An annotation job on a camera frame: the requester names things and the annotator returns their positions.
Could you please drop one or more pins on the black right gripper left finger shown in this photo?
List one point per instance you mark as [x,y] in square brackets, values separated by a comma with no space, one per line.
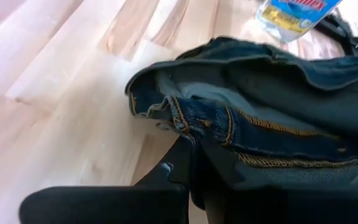
[104,205]

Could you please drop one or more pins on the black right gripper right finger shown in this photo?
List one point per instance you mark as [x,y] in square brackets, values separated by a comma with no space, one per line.
[291,207]

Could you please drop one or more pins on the dark blue denim jeans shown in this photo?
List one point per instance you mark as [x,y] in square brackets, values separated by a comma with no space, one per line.
[275,102]

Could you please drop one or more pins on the Windex spray bottle red trigger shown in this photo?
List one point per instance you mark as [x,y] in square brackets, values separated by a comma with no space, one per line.
[294,18]

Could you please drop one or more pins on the black aluminium table frame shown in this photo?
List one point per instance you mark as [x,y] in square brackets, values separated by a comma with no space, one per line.
[350,37]

